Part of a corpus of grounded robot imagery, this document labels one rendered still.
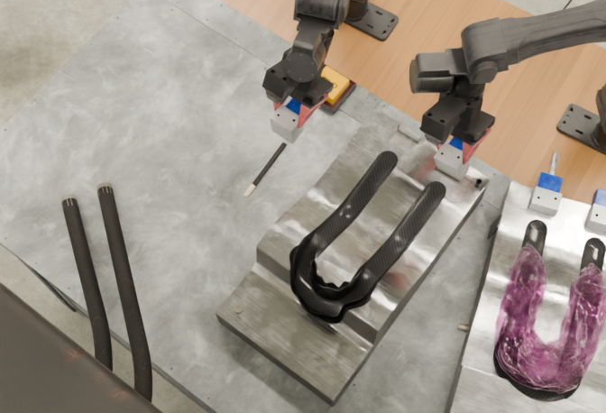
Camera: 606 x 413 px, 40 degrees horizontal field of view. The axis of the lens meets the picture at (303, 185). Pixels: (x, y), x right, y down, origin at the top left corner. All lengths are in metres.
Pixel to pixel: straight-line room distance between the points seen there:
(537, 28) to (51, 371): 1.13
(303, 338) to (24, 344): 1.18
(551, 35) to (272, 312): 0.66
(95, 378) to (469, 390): 1.16
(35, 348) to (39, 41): 2.64
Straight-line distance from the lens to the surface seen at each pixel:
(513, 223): 1.61
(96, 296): 1.56
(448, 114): 1.41
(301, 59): 1.37
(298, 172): 1.67
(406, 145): 1.63
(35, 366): 0.33
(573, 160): 1.76
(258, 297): 1.52
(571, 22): 1.37
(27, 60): 2.92
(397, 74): 1.79
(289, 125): 1.54
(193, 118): 1.75
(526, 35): 1.36
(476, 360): 1.50
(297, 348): 1.49
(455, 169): 1.53
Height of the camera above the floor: 2.31
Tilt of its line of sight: 65 degrees down
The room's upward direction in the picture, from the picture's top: 3 degrees counter-clockwise
